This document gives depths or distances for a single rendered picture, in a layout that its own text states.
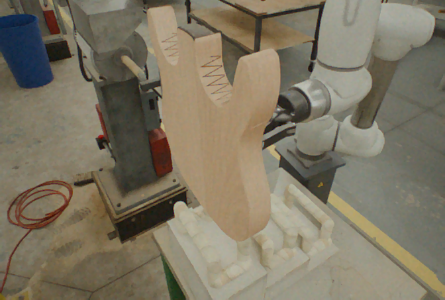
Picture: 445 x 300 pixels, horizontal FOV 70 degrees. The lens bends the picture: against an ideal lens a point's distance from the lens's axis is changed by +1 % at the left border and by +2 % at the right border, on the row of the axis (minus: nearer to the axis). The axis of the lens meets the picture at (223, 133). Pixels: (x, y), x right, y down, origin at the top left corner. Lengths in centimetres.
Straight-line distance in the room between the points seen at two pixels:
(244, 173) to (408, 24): 92
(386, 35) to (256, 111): 92
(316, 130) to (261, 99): 122
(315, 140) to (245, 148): 119
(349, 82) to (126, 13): 77
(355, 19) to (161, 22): 37
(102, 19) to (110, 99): 70
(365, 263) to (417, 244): 143
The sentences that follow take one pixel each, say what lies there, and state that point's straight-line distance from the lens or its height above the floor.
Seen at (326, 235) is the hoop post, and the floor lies 100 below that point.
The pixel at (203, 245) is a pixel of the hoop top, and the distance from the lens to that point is 75.
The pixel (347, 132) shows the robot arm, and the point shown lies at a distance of 160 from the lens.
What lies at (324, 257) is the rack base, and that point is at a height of 94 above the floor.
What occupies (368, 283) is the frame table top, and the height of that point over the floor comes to 93.
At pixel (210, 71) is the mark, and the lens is 49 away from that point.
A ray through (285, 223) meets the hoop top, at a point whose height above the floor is 113.
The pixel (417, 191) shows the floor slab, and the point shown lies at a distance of 290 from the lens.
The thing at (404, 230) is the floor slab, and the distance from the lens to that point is 258.
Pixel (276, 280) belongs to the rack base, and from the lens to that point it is 93.
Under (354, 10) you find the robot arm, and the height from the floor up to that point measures 166.
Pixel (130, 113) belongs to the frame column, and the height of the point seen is 85.
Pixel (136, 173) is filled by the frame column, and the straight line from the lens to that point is 213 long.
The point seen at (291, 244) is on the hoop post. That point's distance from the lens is 92.
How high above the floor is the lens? 183
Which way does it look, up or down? 37 degrees down
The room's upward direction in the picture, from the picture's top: straight up
